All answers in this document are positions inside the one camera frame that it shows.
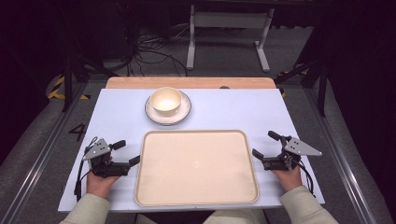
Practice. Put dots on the yellow black hazard tape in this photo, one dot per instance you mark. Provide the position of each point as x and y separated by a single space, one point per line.
56 90
292 73

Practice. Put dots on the white metal stand frame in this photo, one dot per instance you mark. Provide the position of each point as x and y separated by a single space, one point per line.
229 20

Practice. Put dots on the wooden table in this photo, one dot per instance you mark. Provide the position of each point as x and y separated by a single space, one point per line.
186 82

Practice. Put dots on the black metal stand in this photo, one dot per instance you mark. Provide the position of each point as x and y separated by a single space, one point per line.
70 68
320 81

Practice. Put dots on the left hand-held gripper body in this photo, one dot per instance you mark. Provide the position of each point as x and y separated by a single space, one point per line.
104 166

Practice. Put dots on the cream bowl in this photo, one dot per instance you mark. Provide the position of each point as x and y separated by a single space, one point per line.
166 100

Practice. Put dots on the person's right hand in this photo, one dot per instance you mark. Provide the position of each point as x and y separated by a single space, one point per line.
289 180

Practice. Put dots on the aluminium floor rail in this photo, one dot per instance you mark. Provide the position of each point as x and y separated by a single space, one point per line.
40 155
339 155

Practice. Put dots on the beige rectangular tray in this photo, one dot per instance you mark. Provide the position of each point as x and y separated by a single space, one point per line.
196 168

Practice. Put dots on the white table mat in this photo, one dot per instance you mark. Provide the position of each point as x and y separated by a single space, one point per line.
233 109

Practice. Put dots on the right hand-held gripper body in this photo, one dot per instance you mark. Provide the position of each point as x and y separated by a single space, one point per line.
291 151

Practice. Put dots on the white dark-rimmed plate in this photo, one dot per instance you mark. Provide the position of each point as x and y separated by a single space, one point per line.
183 113

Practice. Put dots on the person's left hand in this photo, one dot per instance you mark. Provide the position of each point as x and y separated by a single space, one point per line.
100 185

